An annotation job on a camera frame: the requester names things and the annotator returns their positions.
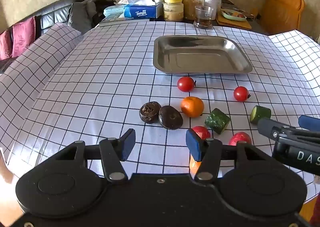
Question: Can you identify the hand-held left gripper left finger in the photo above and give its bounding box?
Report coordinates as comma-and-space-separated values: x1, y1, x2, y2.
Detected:
36, 128, 137, 184

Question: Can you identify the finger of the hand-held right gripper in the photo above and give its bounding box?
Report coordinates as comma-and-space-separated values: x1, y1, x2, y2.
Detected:
257, 117, 320, 143
298, 115, 320, 131

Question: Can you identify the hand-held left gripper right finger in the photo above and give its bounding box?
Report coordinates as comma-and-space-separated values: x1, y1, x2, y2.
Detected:
186, 128, 278, 184

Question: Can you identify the red radish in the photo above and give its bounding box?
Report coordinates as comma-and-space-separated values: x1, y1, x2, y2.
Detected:
191, 126, 211, 140
228, 132, 252, 146

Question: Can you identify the orange tangerine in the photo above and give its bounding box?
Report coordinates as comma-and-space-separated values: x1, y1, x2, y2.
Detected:
189, 155, 202, 175
180, 96, 205, 118

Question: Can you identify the green cucumber piece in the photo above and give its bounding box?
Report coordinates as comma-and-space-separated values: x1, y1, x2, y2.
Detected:
204, 108, 231, 135
250, 105, 272, 125

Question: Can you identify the dark brown water chestnut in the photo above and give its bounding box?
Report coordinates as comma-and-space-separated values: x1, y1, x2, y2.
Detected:
139, 101, 162, 124
158, 105, 184, 130

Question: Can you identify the red cherry tomato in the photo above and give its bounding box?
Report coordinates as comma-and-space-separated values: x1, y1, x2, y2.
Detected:
233, 86, 251, 102
177, 76, 197, 93

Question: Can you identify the stainless steel tray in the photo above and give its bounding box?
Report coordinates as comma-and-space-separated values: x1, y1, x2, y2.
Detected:
153, 35, 253, 75

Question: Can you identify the white checkered tablecloth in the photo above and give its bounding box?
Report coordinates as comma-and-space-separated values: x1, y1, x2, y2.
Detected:
0, 20, 320, 207

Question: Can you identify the orange place mat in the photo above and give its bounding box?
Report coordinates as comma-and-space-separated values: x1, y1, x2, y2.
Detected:
216, 13, 252, 29

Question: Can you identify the orange chair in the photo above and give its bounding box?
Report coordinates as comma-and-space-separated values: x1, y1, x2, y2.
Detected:
259, 0, 305, 35

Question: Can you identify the green plate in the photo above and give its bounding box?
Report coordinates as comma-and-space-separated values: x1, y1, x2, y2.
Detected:
220, 9, 247, 21

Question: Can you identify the glass cup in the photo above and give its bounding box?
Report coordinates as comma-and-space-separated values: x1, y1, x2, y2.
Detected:
194, 6, 215, 29

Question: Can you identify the blue tissue box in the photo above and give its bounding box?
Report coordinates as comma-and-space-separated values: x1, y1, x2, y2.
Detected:
123, 4, 163, 19

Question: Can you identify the light blue face mask pack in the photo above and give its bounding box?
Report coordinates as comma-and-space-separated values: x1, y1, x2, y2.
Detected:
103, 5, 125, 18

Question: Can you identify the dark jacket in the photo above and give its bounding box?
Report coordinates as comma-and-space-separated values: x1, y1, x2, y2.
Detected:
68, 0, 117, 34

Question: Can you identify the yellow-lid jar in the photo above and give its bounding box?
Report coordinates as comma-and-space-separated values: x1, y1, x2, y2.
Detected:
163, 0, 184, 21

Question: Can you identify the white tissue paper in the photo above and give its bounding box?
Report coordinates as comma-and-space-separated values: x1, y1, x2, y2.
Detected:
117, 0, 157, 6

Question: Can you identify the clear glass storage jar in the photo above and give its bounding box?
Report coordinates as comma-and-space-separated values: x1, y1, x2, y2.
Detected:
180, 0, 207, 20

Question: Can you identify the pink cushion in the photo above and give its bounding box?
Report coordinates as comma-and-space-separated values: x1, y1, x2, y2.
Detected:
0, 29, 13, 61
11, 16, 37, 58

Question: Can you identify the black leather sofa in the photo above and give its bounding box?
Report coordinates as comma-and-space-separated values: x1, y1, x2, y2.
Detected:
0, 0, 85, 72

